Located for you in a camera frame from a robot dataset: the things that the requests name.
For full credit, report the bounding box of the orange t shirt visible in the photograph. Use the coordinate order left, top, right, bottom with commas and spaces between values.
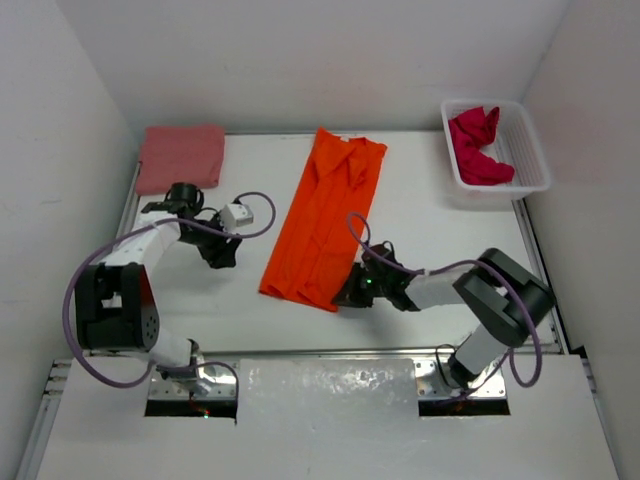
259, 128, 387, 312

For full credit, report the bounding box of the salmon pink t shirt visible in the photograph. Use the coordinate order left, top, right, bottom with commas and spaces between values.
135, 124, 225, 196

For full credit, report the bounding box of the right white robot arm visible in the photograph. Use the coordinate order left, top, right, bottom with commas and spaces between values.
332, 242, 556, 399

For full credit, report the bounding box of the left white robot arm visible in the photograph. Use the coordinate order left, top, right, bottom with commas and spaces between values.
63, 183, 248, 389

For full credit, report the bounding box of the white foam front board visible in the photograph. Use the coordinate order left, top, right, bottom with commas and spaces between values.
39, 356, 616, 479

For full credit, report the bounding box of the magenta crumpled t shirt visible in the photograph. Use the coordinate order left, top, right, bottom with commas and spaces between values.
448, 107, 515, 186

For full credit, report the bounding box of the white plastic basket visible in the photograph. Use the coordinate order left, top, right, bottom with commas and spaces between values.
441, 99, 552, 208

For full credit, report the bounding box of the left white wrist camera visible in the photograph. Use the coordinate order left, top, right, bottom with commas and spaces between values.
218, 202, 254, 232

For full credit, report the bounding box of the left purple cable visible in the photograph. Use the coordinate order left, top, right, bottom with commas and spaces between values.
62, 191, 277, 401

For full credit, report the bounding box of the purple cable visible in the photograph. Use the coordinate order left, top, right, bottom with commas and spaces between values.
62, 191, 277, 401
347, 212, 544, 401

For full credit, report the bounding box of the black thin cable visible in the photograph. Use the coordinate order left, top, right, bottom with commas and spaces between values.
434, 343, 459, 391

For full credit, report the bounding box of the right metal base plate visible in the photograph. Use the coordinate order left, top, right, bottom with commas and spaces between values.
414, 355, 507, 402

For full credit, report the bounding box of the metal base plate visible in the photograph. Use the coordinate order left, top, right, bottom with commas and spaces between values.
414, 355, 507, 402
148, 357, 240, 401

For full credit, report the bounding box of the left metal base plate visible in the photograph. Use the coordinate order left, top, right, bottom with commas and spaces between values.
148, 357, 240, 401

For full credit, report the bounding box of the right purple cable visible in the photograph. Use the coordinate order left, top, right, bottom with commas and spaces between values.
347, 212, 544, 401

